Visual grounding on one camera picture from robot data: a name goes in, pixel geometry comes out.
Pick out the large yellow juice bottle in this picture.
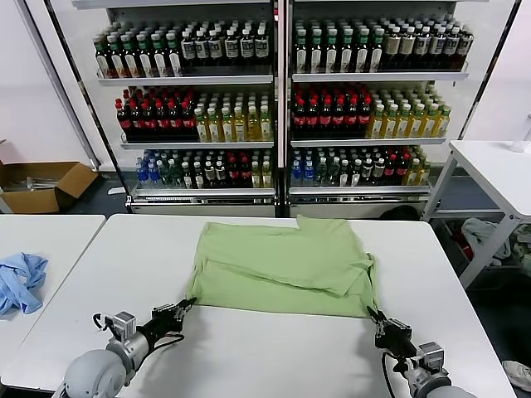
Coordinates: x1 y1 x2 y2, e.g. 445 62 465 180
424 103 439 139
219 105 234 143
232 105 247 143
193 105 208 143
384 104 399 140
370 104 386 140
411 103 426 139
258 105 273 143
207 105 222 143
397 104 412 140
246 105 260 143
436 105 451 139

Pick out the grey metal rods bundle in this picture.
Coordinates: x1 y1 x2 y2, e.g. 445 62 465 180
4 176 56 192

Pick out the white side table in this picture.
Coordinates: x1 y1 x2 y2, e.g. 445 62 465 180
422 139 531 291

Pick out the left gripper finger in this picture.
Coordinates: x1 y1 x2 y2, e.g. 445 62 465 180
172 298 197 331
152 297 197 317

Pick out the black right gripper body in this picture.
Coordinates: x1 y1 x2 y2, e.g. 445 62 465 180
375 323 417 360

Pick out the white beverage display cabinet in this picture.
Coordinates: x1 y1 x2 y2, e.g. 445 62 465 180
285 0 493 220
71 0 286 219

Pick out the grey crumpled garment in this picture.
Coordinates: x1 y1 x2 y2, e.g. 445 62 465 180
460 218 514 269

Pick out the crumpled light blue garment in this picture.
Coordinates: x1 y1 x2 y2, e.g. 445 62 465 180
0 251 50 316

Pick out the black framed glass cabinet door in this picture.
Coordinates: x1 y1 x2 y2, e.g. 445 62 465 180
455 0 531 144
21 0 132 204

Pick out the open brown cardboard box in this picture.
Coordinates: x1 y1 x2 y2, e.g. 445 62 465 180
0 160 99 214

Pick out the white sneaker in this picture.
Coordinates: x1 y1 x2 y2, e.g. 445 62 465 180
501 359 531 391

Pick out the black bag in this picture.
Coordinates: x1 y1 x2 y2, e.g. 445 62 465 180
380 205 421 221

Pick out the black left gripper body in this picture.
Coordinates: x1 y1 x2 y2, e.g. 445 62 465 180
136 311 175 345

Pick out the pale green crumpled garment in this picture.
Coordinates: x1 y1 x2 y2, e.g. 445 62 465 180
513 226 531 274

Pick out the light green polo shirt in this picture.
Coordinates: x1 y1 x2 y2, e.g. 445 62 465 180
185 214 381 319

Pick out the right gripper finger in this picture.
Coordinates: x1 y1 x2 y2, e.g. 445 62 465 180
368 304 412 332
366 305 385 339

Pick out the clothes storage bin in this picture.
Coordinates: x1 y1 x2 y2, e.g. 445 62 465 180
435 218 476 277

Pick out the dark drink bottle beige label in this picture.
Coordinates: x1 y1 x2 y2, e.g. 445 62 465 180
400 27 417 70
384 27 402 70

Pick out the large red cap cola bottle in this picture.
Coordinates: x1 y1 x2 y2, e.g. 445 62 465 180
345 97 359 139
181 96 195 140
293 97 308 140
319 97 334 140
168 97 183 140
155 97 170 141
115 99 130 142
358 97 373 139
332 97 347 140
306 97 321 140
129 98 144 142
142 98 157 141

